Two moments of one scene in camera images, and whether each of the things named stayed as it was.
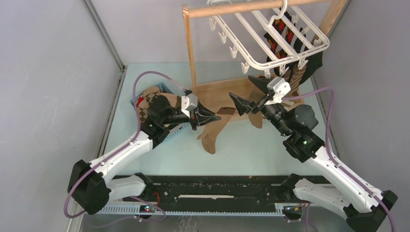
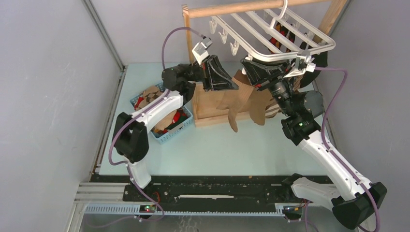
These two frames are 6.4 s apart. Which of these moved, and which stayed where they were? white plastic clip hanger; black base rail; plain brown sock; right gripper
Moved: plain brown sock; right gripper; white plastic clip hanger
Stayed: black base rail
